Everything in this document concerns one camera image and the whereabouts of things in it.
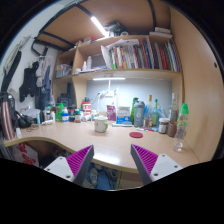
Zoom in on red white canister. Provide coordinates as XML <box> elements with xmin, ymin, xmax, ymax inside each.
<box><xmin>82</xmin><ymin>102</ymin><xmax>91</xmax><ymax>115</ymax></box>

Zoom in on white desk lamp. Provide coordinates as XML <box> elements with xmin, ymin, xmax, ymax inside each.
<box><xmin>93</xmin><ymin>77</ymin><xmax>124</xmax><ymax>104</ymax></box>

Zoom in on white green ceramic mug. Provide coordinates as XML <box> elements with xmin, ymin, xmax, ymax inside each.
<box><xmin>94</xmin><ymin>116</ymin><xmax>108</xmax><ymax>133</ymax></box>

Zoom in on hanging dark clothes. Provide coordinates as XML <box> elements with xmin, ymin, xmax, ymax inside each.
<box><xmin>19</xmin><ymin>56</ymin><xmax>51</xmax><ymax>110</ymax></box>

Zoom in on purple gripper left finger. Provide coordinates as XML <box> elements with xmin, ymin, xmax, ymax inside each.
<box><xmin>45</xmin><ymin>145</ymin><xmax>94</xmax><ymax>186</ymax></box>

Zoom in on grey shaker bottle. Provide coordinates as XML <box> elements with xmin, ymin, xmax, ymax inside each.
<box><xmin>134</xmin><ymin>101</ymin><xmax>145</xmax><ymax>127</ymax></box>

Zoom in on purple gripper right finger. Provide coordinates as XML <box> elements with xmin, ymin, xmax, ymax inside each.
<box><xmin>131</xmin><ymin>144</ymin><xmax>182</xmax><ymax>185</ymax></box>

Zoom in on white bottle blue label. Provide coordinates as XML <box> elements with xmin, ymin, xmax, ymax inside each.
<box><xmin>62</xmin><ymin>107</ymin><xmax>69</xmax><ymax>122</ymax></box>

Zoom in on red round coaster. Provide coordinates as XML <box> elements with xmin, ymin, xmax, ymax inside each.
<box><xmin>129</xmin><ymin>132</ymin><xmax>143</xmax><ymax>138</ymax></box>

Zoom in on clear glass liquor bottle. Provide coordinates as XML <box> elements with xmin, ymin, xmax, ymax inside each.
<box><xmin>169</xmin><ymin>94</ymin><xmax>178</xmax><ymax>122</ymax></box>

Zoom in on dark green bottle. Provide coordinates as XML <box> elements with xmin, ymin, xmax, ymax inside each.
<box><xmin>130</xmin><ymin>97</ymin><xmax>139</xmax><ymax>124</ymax></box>

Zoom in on brown jar white lid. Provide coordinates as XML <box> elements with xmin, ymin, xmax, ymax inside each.
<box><xmin>158</xmin><ymin>118</ymin><xmax>169</xmax><ymax>134</ymax></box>

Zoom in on clear bottle green cap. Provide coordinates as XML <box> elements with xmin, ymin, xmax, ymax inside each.
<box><xmin>173</xmin><ymin>103</ymin><xmax>189</xmax><ymax>152</ymax></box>

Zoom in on clear storage box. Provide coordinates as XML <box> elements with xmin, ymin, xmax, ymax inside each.
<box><xmin>55</xmin><ymin>64</ymin><xmax>72</xmax><ymax>78</ymax></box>

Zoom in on pink snack packet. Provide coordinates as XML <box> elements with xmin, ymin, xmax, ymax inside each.
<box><xmin>107</xmin><ymin>105</ymin><xmax>116</xmax><ymax>121</ymax></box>

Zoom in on blue white tissue box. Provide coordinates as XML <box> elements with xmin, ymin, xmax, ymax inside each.
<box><xmin>116</xmin><ymin>106</ymin><xmax>130</xmax><ymax>124</ymax></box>

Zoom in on green glass bottle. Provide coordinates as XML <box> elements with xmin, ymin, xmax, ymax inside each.
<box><xmin>152</xmin><ymin>99</ymin><xmax>158</xmax><ymax>127</ymax></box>

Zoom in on clear tall bottle yellow cap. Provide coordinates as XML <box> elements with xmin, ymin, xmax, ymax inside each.
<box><xmin>144</xmin><ymin>95</ymin><xmax>153</xmax><ymax>128</ymax></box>

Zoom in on green container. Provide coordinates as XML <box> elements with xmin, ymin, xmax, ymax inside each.
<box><xmin>55</xmin><ymin>103</ymin><xmax>64</xmax><ymax>121</ymax></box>

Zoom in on brown ceramic cup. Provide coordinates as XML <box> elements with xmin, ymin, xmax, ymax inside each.
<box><xmin>167</xmin><ymin>122</ymin><xmax>177</xmax><ymax>137</ymax></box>

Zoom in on row of books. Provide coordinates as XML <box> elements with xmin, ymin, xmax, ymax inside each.
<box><xmin>101</xmin><ymin>36</ymin><xmax>180</xmax><ymax>72</ymax></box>

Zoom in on wooden shelf unit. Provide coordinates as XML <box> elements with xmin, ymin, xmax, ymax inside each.
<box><xmin>53</xmin><ymin>35</ymin><xmax>184</xmax><ymax>106</ymax></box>

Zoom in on white bottle on shelf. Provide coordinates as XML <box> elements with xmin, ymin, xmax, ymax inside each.
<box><xmin>87</xmin><ymin>56</ymin><xmax>92</xmax><ymax>70</ymax></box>

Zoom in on ceiling light strip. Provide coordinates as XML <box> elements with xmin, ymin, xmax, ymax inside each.
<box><xmin>91</xmin><ymin>16</ymin><xmax>108</xmax><ymax>37</ymax></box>

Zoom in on red white cardboard box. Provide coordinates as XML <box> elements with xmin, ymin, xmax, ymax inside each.
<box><xmin>12</xmin><ymin>142</ymin><xmax>39</xmax><ymax>167</ymax></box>

